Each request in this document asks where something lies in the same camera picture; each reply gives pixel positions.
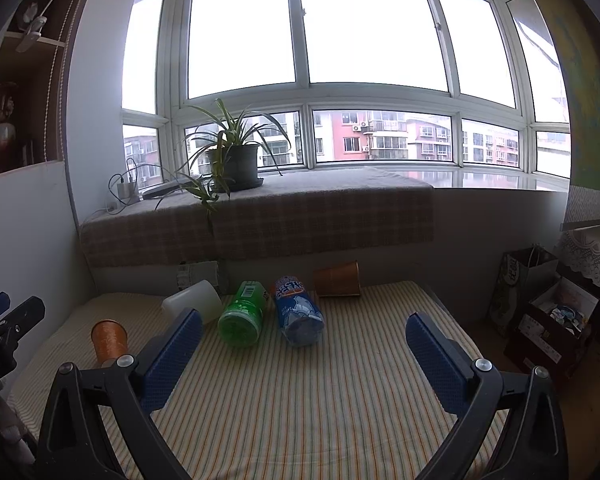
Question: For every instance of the brown plaid windowsill cloth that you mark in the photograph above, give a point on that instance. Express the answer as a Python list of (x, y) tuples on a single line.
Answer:
[(300, 213)]

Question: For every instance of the green plastic bottle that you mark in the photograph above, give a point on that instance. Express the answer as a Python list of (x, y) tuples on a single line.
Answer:
[(240, 324)]

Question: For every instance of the white plastic cup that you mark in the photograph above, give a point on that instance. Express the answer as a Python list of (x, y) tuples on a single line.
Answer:
[(201, 297)]

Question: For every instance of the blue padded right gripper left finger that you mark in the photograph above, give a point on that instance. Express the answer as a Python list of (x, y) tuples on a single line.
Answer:
[(73, 439)]

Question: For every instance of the blue plastic bottle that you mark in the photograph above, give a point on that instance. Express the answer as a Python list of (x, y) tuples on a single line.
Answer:
[(299, 319)]

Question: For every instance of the green white paper bag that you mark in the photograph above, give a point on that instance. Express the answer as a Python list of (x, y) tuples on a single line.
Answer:
[(519, 271)]

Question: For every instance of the orange patterned paper cup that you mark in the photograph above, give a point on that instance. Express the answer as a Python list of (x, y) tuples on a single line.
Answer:
[(110, 341)]

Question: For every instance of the orange paper cup far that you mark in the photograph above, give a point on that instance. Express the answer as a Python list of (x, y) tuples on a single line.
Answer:
[(342, 280)]

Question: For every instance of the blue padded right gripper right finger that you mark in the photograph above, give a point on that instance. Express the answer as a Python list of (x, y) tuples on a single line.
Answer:
[(532, 444)]

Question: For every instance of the dark cardboard box with items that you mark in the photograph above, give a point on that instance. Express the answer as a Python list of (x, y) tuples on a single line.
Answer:
[(551, 326)]

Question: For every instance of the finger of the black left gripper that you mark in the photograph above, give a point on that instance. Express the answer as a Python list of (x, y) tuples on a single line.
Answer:
[(22, 319)]

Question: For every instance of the brown wooden shelf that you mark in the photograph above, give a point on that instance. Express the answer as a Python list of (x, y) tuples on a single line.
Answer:
[(35, 52)]

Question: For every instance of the striped table cloth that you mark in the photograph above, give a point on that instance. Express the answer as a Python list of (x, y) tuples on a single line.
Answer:
[(355, 405)]

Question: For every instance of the potted spider plant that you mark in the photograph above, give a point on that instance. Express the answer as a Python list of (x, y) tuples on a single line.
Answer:
[(226, 159)]

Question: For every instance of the white charger with cables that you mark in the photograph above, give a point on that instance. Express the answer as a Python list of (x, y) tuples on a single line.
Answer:
[(123, 187)]

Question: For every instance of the white lace cloth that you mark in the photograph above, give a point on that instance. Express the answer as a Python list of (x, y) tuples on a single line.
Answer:
[(580, 250)]

